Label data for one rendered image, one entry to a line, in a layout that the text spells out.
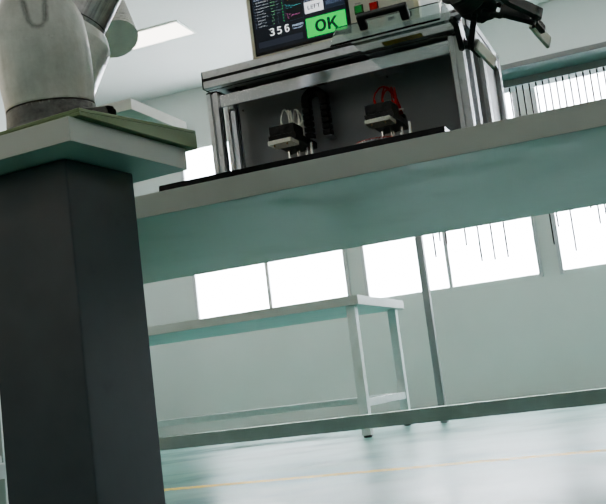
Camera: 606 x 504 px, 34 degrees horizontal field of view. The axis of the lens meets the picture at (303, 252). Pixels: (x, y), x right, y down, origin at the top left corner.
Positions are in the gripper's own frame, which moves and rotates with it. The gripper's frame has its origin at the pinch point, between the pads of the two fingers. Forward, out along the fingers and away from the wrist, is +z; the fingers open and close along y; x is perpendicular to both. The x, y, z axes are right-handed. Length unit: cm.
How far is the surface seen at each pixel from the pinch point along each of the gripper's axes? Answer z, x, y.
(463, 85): 4.5, 0.7, -17.7
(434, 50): -1.6, 8.6, -23.1
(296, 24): -19, 17, -55
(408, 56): -3.8, 7.4, -28.8
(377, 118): -4.8, -10.2, -32.8
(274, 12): -23, 20, -60
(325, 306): 190, 82, -259
